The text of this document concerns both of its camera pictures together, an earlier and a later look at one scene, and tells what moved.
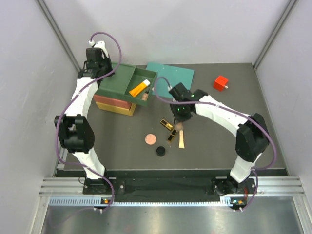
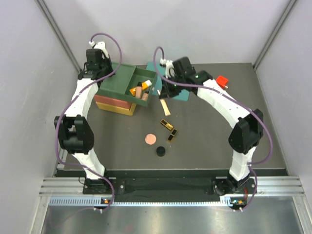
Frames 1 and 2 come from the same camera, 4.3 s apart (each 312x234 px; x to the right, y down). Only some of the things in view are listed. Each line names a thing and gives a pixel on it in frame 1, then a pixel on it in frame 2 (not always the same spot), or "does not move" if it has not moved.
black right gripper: x=178 y=118 to x=166 y=93
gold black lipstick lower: x=171 y=135 does not move
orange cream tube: x=137 y=90 does not move
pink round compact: x=150 y=139 does not move
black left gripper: x=107 y=60 does not move
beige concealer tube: x=181 y=144 to x=165 y=107
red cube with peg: x=220 y=83 does not move
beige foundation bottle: x=179 y=126 to x=139 y=90
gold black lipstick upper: x=167 y=126 does not move
